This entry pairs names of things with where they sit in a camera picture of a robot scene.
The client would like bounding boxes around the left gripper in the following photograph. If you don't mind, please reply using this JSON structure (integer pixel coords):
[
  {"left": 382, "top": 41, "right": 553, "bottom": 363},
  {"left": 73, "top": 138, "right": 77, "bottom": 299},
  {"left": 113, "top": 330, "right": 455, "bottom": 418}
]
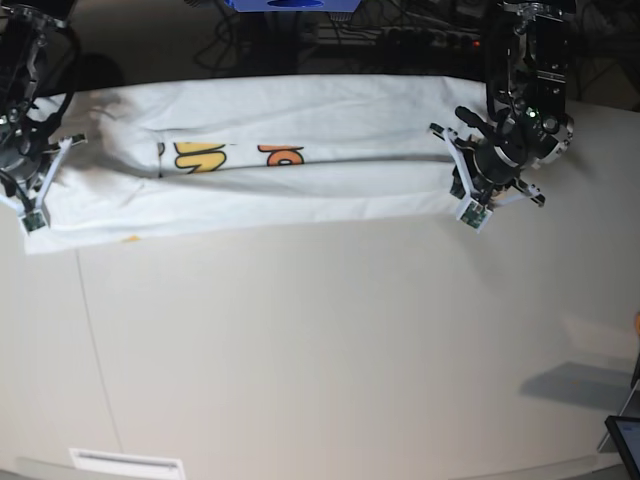
[{"left": 450, "top": 135, "right": 529, "bottom": 200}]

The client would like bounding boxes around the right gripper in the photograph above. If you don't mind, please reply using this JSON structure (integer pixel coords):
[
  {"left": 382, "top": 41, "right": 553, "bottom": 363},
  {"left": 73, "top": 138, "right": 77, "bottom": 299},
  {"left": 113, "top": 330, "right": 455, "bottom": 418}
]
[{"left": 1, "top": 144, "right": 50, "bottom": 193}]

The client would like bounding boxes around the white printed T-shirt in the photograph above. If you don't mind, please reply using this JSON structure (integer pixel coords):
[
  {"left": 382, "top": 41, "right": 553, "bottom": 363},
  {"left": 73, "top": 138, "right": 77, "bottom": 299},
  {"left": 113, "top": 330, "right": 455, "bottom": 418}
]
[{"left": 24, "top": 75, "right": 485, "bottom": 254}]

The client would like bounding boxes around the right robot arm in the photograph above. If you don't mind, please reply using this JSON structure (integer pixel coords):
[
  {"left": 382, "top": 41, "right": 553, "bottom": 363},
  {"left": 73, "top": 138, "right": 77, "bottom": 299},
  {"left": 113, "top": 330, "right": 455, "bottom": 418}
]
[{"left": 1, "top": 1, "right": 81, "bottom": 198}]

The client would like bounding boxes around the black power strip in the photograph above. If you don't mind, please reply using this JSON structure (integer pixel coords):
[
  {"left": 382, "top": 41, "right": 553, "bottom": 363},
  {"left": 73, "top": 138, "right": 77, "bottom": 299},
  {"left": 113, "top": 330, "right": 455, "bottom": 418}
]
[{"left": 384, "top": 27, "right": 482, "bottom": 51}]

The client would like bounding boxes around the black tablet device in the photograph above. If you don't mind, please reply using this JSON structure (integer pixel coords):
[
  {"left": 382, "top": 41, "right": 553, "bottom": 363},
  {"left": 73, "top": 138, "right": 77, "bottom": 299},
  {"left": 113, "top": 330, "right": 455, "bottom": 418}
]
[{"left": 605, "top": 416, "right": 639, "bottom": 480}]

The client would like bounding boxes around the white paper label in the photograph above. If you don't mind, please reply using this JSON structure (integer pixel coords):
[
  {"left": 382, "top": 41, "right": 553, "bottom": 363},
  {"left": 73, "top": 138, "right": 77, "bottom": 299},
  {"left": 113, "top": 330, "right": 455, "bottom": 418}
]
[{"left": 69, "top": 448, "right": 186, "bottom": 479}]

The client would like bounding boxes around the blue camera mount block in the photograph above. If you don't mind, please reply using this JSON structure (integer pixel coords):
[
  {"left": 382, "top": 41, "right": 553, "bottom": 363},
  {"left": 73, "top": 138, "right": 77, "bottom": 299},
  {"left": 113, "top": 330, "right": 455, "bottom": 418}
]
[{"left": 226, "top": 0, "right": 361, "bottom": 13}]

